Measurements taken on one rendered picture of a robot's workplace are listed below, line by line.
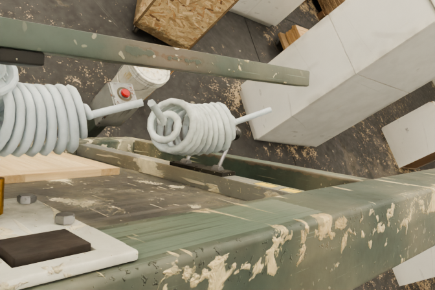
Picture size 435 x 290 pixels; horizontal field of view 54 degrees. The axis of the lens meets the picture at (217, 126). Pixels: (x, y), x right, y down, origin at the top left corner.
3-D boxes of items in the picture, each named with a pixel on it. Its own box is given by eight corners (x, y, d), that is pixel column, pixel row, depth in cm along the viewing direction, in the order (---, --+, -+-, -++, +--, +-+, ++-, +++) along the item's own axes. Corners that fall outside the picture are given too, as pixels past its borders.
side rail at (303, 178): (145, 166, 174) (146, 139, 173) (428, 237, 96) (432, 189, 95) (133, 167, 170) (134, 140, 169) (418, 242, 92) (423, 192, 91)
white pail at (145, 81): (140, 80, 320) (176, 43, 291) (147, 114, 308) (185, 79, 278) (101, 72, 299) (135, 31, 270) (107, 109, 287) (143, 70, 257)
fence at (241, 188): (89, 154, 156) (89, 143, 156) (311, 211, 89) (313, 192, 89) (76, 155, 153) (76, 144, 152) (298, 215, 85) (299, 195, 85)
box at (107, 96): (112, 104, 192) (133, 83, 181) (119, 127, 188) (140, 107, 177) (88, 103, 184) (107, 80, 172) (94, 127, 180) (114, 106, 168)
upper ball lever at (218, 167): (214, 175, 107) (235, 129, 111) (225, 178, 105) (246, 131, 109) (205, 169, 105) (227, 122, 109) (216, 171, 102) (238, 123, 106)
